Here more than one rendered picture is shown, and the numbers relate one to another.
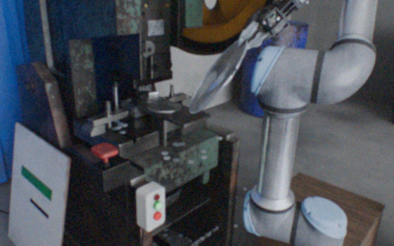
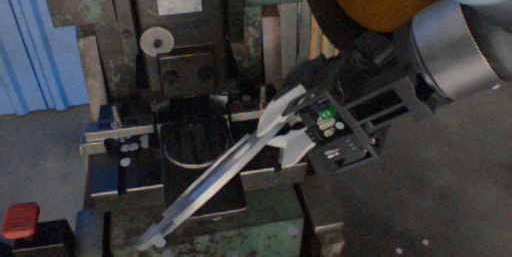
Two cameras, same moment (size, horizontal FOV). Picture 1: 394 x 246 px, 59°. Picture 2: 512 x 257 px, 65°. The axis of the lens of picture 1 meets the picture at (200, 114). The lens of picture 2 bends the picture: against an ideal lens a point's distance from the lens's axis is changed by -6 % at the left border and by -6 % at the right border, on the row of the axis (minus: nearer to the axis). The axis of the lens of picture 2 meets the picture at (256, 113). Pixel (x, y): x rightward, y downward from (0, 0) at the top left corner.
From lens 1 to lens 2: 0.89 m
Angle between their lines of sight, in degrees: 36
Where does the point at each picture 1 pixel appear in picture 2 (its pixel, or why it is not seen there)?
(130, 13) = not seen: outside the picture
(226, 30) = (379, 11)
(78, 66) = (106, 26)
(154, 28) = (174, 0)
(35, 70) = not seen: hidden behind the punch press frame
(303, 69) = not seen: outside the picture
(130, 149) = (115, 201)
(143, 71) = (153, 77)
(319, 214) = not seen: outside the picture
